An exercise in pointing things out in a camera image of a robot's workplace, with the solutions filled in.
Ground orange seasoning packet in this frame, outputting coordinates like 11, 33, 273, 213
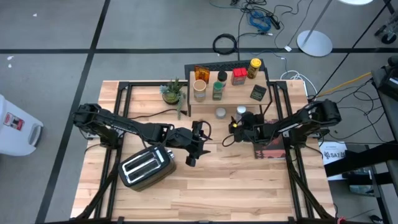
193, 64, 211, 84

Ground red spice tin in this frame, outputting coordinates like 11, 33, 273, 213
231, 67, 248, 86

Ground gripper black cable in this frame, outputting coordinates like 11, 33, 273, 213
221, 133, 237, 148
198, 119, 213, 141

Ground green-lid glass spice jar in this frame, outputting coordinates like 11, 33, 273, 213
212, 81, 224, 101

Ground black perforated panel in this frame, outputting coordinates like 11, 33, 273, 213
183, 58, 265, 75

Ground white-lid spice jar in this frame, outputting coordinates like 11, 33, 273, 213
235, 105, 248, 122

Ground yellow cable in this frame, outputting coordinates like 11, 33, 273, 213
315, 71, 373, 98

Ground black power cord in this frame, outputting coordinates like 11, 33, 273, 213
130, 108, 188, 121

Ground black aluminium table frame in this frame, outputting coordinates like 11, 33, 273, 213
74, 80, 335, 224

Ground black two-slot toaster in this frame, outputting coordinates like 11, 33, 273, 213
117, 145, 177, 192

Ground grey round stand base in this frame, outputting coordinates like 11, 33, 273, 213
296, 0, 334, 58

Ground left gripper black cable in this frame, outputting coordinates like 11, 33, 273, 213
198, 119, 213, 141

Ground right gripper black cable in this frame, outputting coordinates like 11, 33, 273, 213
221, 133, 237, 148

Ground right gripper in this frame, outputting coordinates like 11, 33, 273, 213
229, 112, 265, 143

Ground yellow-lid spice jar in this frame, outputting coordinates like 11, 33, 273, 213
247, 57, 262, 79

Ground beige paper cup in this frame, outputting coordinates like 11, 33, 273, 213
192, 79, 208, 103

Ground black desk equipment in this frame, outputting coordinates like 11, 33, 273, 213
371, 55, 398, 102

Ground white plastic container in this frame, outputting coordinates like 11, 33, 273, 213
0, 94, 44, 157

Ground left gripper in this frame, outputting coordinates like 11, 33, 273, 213
180, 120, 214, 167

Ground black power adapter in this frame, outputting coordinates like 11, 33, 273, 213
267, 14, 282, 31

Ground black coiled cable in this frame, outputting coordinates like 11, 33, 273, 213
212, 33, 239, 56

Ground blue coiled cable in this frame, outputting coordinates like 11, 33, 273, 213
248, 10, 272, 32

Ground black-lid orange spice bottle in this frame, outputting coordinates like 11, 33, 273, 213
216, 70, 228, 88

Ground cart caster wheel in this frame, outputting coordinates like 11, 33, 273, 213
374, 11, 398, 45

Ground green pepper tin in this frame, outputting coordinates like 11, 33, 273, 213
250, 84, 267, 102

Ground potted succulent plant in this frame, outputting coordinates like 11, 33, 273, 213
159, 77, 187, 121

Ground wooden shelf black legs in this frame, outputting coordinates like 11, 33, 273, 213
188, 70, 274, 118

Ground white printed sign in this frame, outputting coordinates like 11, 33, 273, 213
318, 141, 348, 182

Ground white cable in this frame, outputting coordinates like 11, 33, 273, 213
279, 70, 318, 100

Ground black side workstation frame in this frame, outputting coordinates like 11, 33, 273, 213
323, 93, 398, 224

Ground white lamp head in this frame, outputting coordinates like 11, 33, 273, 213
337, 0, 374, 6

